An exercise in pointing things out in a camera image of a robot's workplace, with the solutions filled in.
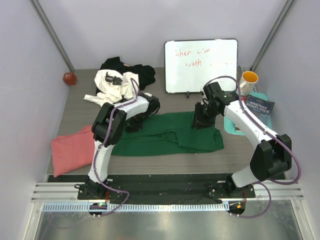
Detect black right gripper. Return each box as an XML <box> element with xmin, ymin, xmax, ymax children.
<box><xmin>191</xmin><ymin>102</ymin><xmax>220</xmax><ymax>131</ymax></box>

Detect green t-shirt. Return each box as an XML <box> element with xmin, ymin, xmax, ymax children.
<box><xmin>112</xmin><ymin>111</ymin><xmax>224</xmax><ymax>157</ymax></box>

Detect white t-shirt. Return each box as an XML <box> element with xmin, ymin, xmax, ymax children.
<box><xmin>83</xmin><ymin>69</ymin><xmax>140</xmax><ymax>106</ymax></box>

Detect white dry-erase board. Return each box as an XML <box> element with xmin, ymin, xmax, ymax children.
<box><xmin>164</xmin><ymin>38</ymin><xmax>239</xmax><ymax>94</ymax></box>

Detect Nineteen Eighty-Four book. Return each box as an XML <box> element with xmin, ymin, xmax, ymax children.
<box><xmin>245</xmin><ymin>95</ymin><xmax>275</xmax><ymax>126</ymax></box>

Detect white mug orange inside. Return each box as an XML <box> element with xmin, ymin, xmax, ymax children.
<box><xmin>239</xmin><ymin>71</ymin><xmax>259</xmax><ymax>96</ymax></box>

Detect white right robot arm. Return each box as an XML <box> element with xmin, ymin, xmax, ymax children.
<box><xmin>192</xmin><ymin>82</ymin><xmax>292</xmax><ymax>198</ymax></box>

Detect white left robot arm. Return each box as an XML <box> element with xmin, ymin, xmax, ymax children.
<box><xmin>87</xmin><ymin>93</ymin><xmax>161</xmax><ymax>200</ymax></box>

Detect teal plastic mat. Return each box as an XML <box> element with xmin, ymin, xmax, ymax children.
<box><xmin>224</xmin><ymin>91</ymin><xmax>268</xmax><ymax>136</ymax></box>

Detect black t-shirt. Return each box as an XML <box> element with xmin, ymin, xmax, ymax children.
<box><xmin>100</xmin><ymin>56</ymin><xmax>156</xmax><ymax>90</ymax></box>

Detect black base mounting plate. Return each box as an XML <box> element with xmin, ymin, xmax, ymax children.
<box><xmin>74</xmin><ymin>173</ymin><xmax>256</xmax><ymax>205</ymax></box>

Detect folded pink t-shirt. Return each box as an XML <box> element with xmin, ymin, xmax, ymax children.
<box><xmin>50</xmin><ymin>125</ymin><xmax>95</xmax><ymax>178</ymax></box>

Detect small red cube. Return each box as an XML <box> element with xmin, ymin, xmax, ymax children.
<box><xmin>63</xmin><ymin>72</ymin><xmax>77</xmax><ymax>86</ymax></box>

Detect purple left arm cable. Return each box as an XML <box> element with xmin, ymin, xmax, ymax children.
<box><xmin>96</xmin><ymin>77</ymin><xmax>130</xmax><ymax>217</ymax></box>

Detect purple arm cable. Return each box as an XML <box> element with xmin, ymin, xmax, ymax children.
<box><xmin>201</xmin><ymin>76</ymin><xmax>302</xmax><ymax>219</ymax></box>
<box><xmin>96</xmin><ymin>77</ymin><xmax>130</xmax><ymax>217</ymax></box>

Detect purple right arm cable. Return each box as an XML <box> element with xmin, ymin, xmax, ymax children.
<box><xmin>201</xmin><ymin>76</ymin><xmax>302</xmax><ymax>219</ymax></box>

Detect aluminium frame rail front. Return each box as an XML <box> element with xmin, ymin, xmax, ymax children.
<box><xmin>31</xmin><ymin>181</ymin><xmax>304</xmax><ymax>205</ymax></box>

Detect white slotted cable duct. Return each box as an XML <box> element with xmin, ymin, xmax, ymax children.
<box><xmin>42</xmin><ymin>201</ymin><xmax>230</xmax><ymax>213</ymax></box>

